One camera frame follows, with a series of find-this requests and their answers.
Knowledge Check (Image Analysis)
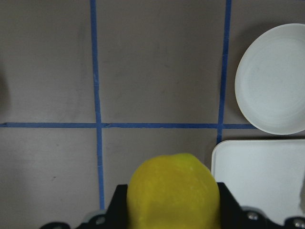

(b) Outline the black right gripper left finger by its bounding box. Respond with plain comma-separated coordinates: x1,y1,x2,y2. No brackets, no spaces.
40,184,131,229

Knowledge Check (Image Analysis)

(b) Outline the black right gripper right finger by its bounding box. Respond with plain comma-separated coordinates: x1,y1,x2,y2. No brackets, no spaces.
217,182,305,229

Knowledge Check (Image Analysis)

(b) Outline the yellow lemon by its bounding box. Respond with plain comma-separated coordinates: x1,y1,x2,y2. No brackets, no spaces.
127,153,221,229

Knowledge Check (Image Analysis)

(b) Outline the white round bowl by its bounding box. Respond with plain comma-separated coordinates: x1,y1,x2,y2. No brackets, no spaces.
234,23,305,135

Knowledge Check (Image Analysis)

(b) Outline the white rectangular tray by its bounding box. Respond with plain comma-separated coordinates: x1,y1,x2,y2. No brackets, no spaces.
211,139,305,225

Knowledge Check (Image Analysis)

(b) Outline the blue tape horizontal upper strip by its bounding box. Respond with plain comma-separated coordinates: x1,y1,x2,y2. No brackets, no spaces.
0,122,255,129

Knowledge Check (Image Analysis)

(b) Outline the blue tape vertical right strip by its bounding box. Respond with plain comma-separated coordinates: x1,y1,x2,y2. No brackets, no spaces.
216,0,232,144

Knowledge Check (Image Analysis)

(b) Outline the blue tape vertical strip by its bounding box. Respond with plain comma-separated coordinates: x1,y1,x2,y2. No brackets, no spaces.
90,0,105,209
216,0,232,144

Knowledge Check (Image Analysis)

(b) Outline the blue tape vertical centre strip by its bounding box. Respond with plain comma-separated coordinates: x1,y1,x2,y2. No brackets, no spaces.
90,0,105,209

